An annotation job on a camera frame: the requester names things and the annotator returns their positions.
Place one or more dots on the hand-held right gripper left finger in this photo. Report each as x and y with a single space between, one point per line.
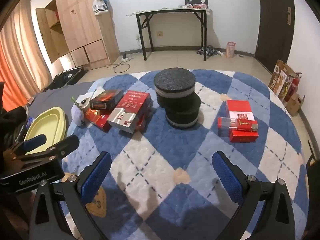
97 177

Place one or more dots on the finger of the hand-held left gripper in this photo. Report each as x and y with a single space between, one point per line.
35 141
66 145

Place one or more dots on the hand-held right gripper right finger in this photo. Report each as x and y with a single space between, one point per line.
227 177

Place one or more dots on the pale yellow plastic basin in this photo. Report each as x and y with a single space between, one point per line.
50 122

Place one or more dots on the plain red box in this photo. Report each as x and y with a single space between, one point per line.
243 136

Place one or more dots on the red carton clear wrap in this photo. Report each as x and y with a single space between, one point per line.
246 125

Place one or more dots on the black red box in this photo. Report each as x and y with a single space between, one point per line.
107 98

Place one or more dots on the red white box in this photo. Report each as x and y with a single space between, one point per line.
238 108

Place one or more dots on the black foam cylinder white band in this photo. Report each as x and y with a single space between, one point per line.
185 116
175 82

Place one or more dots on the red long carton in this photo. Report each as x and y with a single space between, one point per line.
135 101

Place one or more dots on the light blue case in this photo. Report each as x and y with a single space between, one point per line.
30 122

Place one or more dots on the black jacket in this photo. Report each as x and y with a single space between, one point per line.
13 116

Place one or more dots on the white fluffy plush toy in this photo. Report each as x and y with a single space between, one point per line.
77 113

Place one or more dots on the blue white checked blanket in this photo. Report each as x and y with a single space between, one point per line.
160 155

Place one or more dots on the black suitcase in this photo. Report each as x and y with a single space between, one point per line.
67 76

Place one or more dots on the orange beige curtain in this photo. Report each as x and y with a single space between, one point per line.
15 55

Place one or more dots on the brown cardboard box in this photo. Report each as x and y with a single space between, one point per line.
296 106

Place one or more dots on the white power strip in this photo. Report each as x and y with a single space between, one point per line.
125 58

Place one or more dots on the red fire extinguisher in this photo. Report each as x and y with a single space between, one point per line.
293 87

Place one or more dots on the printed cardboard box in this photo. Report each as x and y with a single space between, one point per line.
281 78

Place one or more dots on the orange plastic bag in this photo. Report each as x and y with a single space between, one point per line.
230 50

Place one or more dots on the wooden wardrobe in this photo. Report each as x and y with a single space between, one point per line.
75 17

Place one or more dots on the dark clothes pile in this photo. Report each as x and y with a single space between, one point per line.
206 51

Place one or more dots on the white plastic bag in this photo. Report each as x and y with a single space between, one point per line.
100 5

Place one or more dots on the dark brown door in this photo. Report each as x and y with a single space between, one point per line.
273 22

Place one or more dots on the red white packs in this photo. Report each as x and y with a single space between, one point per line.
197 5

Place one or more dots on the black holder with holes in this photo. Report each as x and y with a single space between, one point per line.
196 2

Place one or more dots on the black frame folding table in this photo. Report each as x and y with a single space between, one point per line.
170 11

